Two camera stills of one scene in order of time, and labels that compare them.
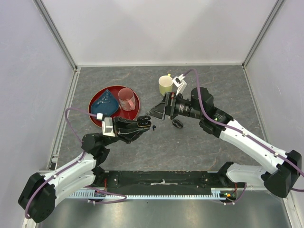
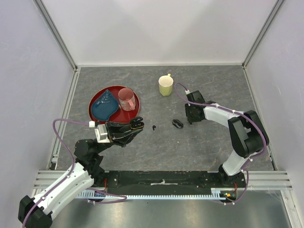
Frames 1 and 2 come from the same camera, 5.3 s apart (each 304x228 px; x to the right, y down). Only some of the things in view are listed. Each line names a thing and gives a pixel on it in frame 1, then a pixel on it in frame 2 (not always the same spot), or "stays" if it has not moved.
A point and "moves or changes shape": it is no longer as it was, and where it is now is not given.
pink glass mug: (127, 99) stays
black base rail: (148, 182) stays
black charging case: (177, 123) stays
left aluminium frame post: (46, 18) stays
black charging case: (143, 121) moves or changes shape
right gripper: (167, 105) to (190, 118)
